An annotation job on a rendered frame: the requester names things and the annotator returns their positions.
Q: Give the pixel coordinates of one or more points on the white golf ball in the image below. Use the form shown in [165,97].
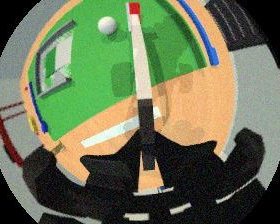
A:
[107,25]

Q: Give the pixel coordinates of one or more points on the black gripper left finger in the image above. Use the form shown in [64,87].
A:
[125,162]

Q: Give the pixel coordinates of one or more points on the white flat bar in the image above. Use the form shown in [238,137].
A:
[116,130]

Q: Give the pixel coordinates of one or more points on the green flat mat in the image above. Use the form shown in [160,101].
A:
[102,65]

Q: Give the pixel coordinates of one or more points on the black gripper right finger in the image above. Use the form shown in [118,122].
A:
[172,157]

